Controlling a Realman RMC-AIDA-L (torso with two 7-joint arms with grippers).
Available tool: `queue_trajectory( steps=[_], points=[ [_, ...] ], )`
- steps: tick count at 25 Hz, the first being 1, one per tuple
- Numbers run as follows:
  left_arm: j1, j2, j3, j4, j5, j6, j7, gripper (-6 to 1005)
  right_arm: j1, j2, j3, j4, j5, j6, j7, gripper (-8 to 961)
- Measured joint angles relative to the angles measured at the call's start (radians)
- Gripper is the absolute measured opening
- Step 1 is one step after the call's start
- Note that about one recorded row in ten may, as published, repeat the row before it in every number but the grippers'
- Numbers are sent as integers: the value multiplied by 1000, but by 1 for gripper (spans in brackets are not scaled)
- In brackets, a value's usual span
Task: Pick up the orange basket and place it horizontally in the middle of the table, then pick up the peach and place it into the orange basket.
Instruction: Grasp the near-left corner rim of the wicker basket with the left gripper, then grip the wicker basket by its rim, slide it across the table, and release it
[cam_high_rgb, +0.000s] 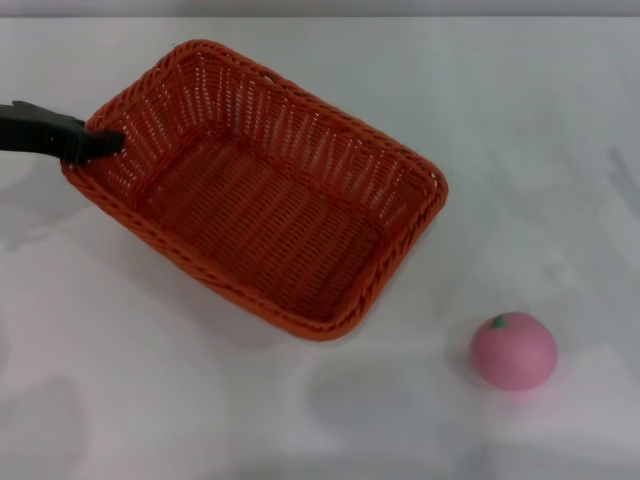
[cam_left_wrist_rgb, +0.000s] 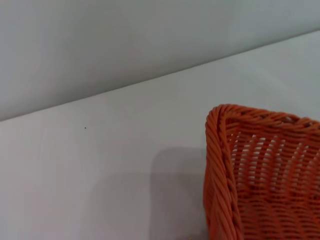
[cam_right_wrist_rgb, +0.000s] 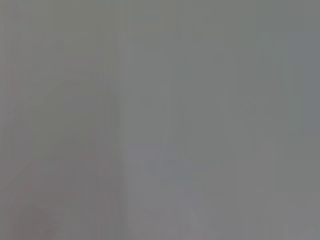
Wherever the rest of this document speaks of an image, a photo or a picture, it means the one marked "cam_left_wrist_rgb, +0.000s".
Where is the orange woven plastic basket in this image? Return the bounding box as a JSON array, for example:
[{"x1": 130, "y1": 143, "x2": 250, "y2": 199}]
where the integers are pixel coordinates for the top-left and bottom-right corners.
[{"x1": 204, "y1": 103, "x2": 320, "y2": 240}]

